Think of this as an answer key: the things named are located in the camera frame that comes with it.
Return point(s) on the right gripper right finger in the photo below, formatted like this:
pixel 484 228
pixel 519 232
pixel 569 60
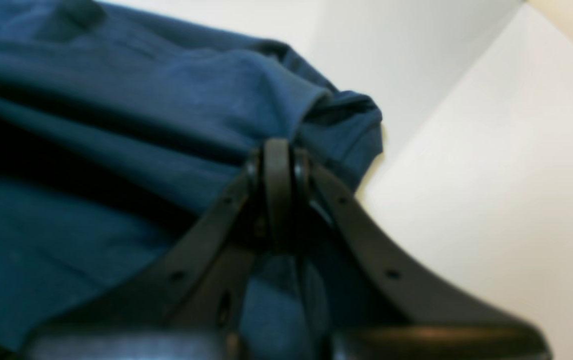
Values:
pixel 384 304

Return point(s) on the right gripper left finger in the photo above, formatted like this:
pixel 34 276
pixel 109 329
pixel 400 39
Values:
pixel 188 304

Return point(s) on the dark blue t-shirt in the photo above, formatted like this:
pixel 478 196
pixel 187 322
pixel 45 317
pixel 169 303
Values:
pixel 119 128

